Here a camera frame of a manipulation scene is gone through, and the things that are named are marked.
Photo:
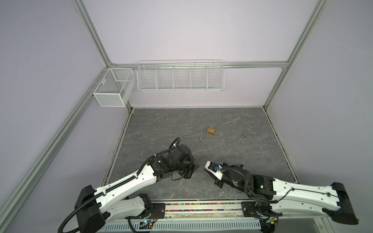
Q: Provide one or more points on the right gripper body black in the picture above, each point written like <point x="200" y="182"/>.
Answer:
<point x="219" y="183"/>

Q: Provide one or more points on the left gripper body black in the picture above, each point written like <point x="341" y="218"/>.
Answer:
<point x="187" y="169"/>

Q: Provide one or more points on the brass padlock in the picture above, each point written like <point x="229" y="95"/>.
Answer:
<point x="209" y="131"/>

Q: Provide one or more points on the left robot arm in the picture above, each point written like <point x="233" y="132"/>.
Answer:
<point x="155" y="168"/>

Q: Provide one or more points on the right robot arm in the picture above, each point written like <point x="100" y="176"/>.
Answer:
<point x="273" y="195"/>

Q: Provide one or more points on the white mesh box basket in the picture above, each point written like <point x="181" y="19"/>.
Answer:
<point x="115" y="87"/>

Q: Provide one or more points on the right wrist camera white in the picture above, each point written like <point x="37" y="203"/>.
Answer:
<point x="214" y="170"/>

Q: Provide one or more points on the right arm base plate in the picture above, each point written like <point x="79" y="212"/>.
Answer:
<point x="254" y="209"/>

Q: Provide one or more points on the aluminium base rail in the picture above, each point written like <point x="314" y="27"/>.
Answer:
<point x="201" y="211"/>

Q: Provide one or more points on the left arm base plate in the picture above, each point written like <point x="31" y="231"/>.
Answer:
<point x="157" y="210"/>

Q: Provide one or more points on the white wire shelf basket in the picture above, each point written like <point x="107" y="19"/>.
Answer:
<point x="181" y="75"/>

